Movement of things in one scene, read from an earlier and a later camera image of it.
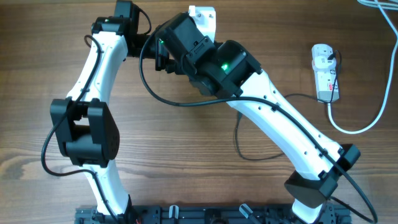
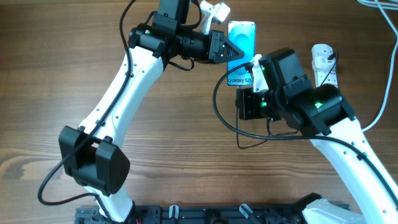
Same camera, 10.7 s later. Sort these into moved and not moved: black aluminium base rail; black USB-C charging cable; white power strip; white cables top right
Moved: black USB-C charging cable
Not moved: black aluminium base rail; white power strip; white cables top right
